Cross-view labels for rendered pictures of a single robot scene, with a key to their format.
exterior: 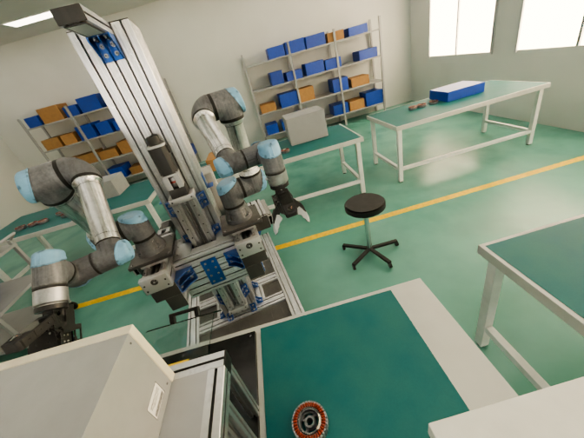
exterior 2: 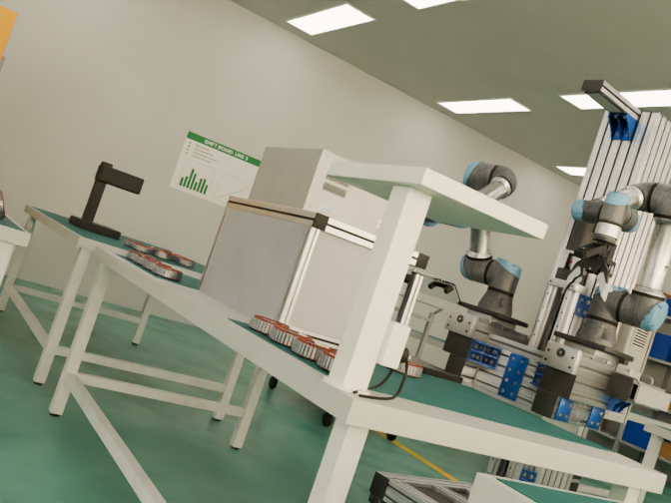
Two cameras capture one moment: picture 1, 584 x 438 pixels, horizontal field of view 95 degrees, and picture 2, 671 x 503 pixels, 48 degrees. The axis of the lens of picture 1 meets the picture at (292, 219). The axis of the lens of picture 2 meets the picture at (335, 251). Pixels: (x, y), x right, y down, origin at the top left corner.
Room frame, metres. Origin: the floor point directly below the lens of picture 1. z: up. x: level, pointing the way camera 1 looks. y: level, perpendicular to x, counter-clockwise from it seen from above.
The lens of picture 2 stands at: (-0.98, -1.65, 0.95)
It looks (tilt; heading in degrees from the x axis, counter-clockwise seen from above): 2 degrees up; 60
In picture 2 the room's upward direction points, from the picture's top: 19 degrees clockwise
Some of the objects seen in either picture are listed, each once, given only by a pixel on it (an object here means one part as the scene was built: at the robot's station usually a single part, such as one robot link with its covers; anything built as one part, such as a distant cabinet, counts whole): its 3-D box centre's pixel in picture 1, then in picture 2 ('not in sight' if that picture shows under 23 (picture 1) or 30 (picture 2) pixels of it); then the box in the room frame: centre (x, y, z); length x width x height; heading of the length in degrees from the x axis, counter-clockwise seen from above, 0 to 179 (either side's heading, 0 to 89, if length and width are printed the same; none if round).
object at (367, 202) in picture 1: (369, 228); not in sight; (1.94, -0.65, 0.28); 0.54 x 0.49 x 0.56; 1
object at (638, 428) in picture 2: (119, 170); (645, 435); (6.80, 3.72, 0.41); 0.42 x 0.42 x 0.26; 89
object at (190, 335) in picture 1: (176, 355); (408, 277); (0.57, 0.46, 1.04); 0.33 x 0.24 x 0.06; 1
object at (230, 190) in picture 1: (230, 191); (609, 302); (1.36, 0.28, 1.20); 0.13 x 0.12 x 0.14; 107
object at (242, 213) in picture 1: (236, 210); (598, 330); (1.36, 0.28, 1.09); 0.15 x 0.15 x 0.10
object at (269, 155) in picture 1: (270, 156); (615, 210); (0.93, 0.01, 1.45); 0.09 x 0.08 x 0.11; 17
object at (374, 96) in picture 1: (370, 96); not in sight; (6.87, -2.70, 0.43); 0.42 x 0.42 x 0.30; 0
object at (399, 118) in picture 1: (447, 129); not in sight; (3.50, -2.41, 0.38); 1.90 x 0.90 x 0.75; 91
